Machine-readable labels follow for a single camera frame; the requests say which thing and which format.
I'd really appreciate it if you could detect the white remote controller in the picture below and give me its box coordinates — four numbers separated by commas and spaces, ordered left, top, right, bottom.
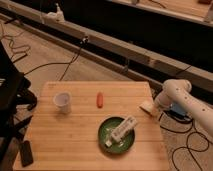
105, 116, 137, 148

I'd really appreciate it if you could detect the green plate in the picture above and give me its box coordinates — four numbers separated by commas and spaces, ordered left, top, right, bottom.
98, 116, 137, 154

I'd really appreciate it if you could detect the white sponge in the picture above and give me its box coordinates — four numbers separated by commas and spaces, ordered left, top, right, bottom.
139, 101, 158, 116

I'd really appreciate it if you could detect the black floor cable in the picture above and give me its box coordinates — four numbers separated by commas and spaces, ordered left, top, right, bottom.
0, 23, 89, 82

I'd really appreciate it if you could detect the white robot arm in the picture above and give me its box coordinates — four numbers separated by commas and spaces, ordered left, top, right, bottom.
154, 79, 213, 137

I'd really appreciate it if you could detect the black chair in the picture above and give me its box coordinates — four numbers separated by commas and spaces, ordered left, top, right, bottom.
0, 41, 37, 161

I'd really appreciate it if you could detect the black cable right floor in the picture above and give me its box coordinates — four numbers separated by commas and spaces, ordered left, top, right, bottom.
156, 109, 213, 171

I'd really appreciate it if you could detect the white plastic cup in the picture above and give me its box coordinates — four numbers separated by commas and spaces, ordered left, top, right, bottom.
53, 92, 71, 114

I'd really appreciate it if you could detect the orange sausage toy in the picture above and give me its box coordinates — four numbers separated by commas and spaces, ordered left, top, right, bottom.
96, 92, 103, 108

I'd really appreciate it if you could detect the blue power box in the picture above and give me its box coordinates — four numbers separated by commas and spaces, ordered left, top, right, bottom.
170, 103, 187, 117

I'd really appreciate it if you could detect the white object on ledge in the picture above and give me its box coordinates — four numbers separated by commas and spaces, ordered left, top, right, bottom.
45, 4, 65, 22

